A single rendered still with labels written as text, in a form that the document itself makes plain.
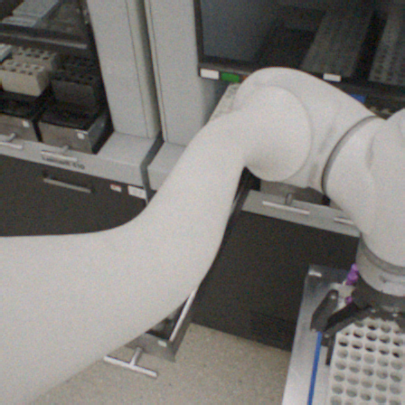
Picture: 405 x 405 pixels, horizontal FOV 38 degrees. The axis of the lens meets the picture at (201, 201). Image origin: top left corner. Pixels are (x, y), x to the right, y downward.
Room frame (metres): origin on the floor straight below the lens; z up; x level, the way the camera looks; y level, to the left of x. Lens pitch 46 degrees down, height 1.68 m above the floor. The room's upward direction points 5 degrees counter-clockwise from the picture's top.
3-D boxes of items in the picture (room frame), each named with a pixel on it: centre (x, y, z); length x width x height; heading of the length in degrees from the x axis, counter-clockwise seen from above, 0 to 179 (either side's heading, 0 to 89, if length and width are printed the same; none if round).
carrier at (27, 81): (1.26, 0.42, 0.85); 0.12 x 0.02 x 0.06; 66
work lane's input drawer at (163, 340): (0.84, 0.00, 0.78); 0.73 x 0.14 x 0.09; 156
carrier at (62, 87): (1.20, 0.28, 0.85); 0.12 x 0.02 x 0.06; 66
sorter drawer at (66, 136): (1.41, 0.18, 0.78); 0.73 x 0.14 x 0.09; 156
